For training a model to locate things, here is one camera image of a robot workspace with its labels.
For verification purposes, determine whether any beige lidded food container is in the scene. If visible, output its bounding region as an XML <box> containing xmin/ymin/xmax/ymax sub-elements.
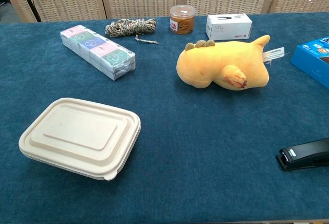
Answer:
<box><xmin>18</xmin><ymin>97</ymin><xmax>142</xmax><ymax>181</ymax></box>

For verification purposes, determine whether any white cardboard box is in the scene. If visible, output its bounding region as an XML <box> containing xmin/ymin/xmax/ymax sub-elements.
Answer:
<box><xmin>205</xmin><ymin>13</ymin><xmax>253</xmax><ymax>41</ymax></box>

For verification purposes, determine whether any clear jar of rubber bands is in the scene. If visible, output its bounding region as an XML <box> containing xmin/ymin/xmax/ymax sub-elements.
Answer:
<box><xmin>170</xmin><ymin>4</ymin><xmax>196</xmax><ymax>35</ymax></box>

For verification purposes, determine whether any yellow dinosaur plush toy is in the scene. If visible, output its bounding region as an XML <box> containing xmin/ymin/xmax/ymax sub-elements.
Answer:
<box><xmin>176</xmin><ymin>34</ymin><xmax>286</xmax><ymax>89</ymax></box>

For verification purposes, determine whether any blue cardboard box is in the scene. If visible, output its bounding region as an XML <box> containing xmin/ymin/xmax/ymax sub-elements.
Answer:
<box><xmin>290</xmin><ymin>36</ymin><xmax>329</xmax><ymax>90</ymax></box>

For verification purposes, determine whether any black stapler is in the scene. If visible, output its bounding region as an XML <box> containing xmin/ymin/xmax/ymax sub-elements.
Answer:
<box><xmin>275</xmin><ymin>137</ymin><xmax>329</xmax><ymax>172</ymax></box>

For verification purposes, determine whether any pastel tissue pack bundle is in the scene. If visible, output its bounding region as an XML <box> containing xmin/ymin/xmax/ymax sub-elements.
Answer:
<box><xmin>60</xmin><ymin>25</ymin><xmax>136</xmax><ymax>82</ymax></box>

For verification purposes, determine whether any camouflage braided rope bundle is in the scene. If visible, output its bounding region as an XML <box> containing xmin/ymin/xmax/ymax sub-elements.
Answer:
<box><xmin>104</xmin><ymin>18</ymin><xmax>159</xmax><ymax>45</ymax></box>

